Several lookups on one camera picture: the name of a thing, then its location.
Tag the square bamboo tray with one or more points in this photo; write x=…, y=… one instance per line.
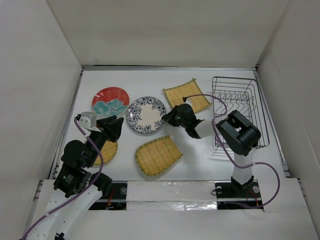
x=189, y=91

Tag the blue white floral plate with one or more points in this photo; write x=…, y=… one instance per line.
x=144, y=115

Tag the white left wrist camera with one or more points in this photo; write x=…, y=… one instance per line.
x=88, y=121

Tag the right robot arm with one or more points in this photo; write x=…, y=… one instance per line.
x=234, y=131

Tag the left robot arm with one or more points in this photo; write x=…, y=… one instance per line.
x=75, y=189

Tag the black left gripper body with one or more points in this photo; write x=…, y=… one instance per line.
x=99, y=138

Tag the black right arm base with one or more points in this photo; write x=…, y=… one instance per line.
x=234, y=190

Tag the round bamboo tray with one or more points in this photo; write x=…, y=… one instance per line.
x=109, y=151

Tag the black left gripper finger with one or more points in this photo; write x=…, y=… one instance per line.
x=107, y=125
x=115, y=129

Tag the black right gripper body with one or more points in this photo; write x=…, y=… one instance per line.
x=178, y=122

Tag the fan-shaped bamboo tray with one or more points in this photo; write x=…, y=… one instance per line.
x=157, y=156

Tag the white foam front strip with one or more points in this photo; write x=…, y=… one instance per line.
x=160, y=190

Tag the metal front rail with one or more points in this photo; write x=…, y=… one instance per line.
x=251, y=201

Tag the red teal floral plate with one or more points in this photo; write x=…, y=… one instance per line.
x=110, y=101

